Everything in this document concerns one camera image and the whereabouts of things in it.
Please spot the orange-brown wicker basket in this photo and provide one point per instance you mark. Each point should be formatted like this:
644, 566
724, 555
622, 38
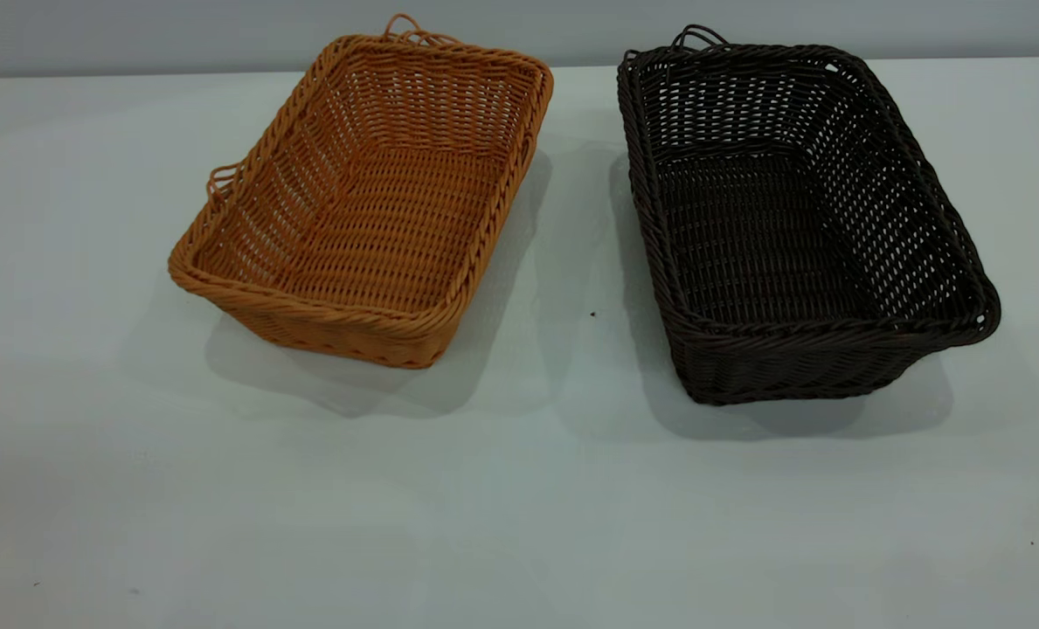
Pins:
379, 218

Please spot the dark brown wicker basket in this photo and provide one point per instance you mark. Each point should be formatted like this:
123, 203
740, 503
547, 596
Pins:
772, 227

